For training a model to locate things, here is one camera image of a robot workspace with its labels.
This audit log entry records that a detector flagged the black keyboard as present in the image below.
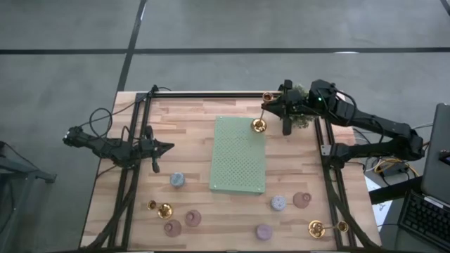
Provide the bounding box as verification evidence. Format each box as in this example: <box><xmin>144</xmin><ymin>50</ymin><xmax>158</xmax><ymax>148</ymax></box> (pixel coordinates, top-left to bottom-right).
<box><xmin>397</xmin><ymin>189</ymin><xmax>450</xmax><ymax>251</ymax></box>

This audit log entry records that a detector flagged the pink glass candle holder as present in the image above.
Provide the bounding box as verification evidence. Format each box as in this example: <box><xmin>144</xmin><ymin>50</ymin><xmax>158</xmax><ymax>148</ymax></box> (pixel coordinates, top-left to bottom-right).
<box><xmin>184</xmin><ymin>209</ymin><xmax>203</xmax><ymax>228</ymax></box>
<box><xmin>292</xmin><ymin>191</ymin><xmax>313</xmax><ymax>209</ymax></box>
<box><xmin>163</xmin><ymin>219</ymin><xmax>183</xmax><ymax>238</ymax></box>

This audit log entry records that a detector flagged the white paper sheet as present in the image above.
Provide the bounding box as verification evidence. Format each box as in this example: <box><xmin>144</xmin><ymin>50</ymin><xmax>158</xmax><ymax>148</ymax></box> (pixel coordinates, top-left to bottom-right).
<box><xmin>364</xmin><ymin>174</ymin><xmax>394</xmax><ymax>231</ymax></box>

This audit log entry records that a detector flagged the grey laptop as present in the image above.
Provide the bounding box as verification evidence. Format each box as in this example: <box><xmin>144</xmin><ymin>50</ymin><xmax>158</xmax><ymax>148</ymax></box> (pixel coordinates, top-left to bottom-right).
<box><xmin>420</xmin><ymin>102</ymin><xmax>450</xmax><ymax>205</ymax></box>

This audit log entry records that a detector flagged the short gold candlestick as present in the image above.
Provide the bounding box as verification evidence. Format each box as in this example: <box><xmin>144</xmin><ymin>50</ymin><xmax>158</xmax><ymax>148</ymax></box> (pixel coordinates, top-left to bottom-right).
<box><xmin>146</xmin><ymin>199</ymin><xmax>174</xmax><ymax>220</ymax></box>

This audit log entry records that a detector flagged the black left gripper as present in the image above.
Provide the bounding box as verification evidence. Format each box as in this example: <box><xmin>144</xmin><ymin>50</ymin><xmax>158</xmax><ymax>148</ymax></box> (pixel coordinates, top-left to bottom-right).
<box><xmin>135</xmin><ymin>125</ymin><xmax>175</xmax><ymax>174</ymax></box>

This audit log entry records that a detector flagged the potted green plant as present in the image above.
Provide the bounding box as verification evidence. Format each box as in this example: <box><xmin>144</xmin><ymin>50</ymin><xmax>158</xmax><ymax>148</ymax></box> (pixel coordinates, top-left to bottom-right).
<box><xmin>291</xmin><ymin>83</ymin><xmax>317</xmax><ymax>130</ymax></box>

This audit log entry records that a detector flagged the medium gold candlestick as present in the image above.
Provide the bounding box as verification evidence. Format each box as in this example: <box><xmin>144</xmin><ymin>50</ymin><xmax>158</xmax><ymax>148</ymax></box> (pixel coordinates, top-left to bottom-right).
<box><xmin>307</xmin><ymin>219</ymin><xmax>350</xmax><ymax>239</ymax></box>

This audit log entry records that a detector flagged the blue patterned candle tin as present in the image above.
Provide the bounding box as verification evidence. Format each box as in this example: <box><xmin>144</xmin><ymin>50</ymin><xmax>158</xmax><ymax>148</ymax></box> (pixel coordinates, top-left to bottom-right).
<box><xmin>169</xmin><ymin>171</ymin><xmax>186</xmax><ymax>188</ymax></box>

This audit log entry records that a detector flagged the tall gold candlestick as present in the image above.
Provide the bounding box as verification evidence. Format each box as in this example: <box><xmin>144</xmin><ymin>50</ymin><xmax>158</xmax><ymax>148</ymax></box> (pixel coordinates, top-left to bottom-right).
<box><xmin>250</xmin><ymin>91</ymin><xmax>275</xmax><ymax>134</ymax></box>

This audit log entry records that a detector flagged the yellow cable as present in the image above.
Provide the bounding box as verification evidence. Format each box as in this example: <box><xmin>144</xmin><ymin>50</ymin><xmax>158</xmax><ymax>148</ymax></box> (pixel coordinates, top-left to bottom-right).
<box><xmin>373</xmin><ymin>157</ymin><xmax>420</xmax><ymax>178</ymax></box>

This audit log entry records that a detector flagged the purple patterned candle tin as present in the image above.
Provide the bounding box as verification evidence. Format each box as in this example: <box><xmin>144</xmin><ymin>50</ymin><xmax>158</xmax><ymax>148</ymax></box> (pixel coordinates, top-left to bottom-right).
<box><xmin>255</xmin><ymin>223</ymin><xmax>274</xmax><ymax>241</ymax></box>

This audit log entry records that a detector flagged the green perforated metal shelf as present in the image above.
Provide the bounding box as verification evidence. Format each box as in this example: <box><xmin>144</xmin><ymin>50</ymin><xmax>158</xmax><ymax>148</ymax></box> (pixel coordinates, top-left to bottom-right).
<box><xmin>209</xmin><ymin>115</ymin><xmax>267</xmax><ymax>196</ymax></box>

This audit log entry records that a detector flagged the black aluminium table frame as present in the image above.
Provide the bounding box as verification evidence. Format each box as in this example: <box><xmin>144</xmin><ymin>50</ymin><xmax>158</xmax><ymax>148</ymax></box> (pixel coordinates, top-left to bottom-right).
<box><xmin>82</xmin><ymin>84</ymin><xmax>383</xmax><ymax>252</ymax></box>

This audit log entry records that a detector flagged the grey metal cart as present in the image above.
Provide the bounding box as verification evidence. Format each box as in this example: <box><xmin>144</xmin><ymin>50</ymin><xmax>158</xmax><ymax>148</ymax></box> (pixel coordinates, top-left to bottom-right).
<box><xmin>0</xmin><ymin>140</ymin><xmax>58</xmax><ymax>253</ymax></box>

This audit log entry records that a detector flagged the black power adapter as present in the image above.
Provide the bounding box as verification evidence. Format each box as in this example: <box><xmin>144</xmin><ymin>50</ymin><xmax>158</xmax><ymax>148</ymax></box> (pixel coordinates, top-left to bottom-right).
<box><xmin>381</xmin><ymin>164</ymin><xmax>409</xmax><ymax>179</ymax></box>

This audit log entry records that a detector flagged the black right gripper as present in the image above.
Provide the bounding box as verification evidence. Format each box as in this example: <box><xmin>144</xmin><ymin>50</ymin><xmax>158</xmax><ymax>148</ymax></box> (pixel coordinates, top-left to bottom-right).
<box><xmin>262</xmin><ymin>79</ymin><xmax>311</xmax><ymax>136</ymax></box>

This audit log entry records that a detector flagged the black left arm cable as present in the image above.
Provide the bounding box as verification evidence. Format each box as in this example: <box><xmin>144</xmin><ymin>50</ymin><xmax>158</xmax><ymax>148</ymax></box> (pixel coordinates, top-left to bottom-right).
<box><xmin>79</xmin><ymin>86</ymin><xmax>173</xmax><ymax>141</ymax></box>

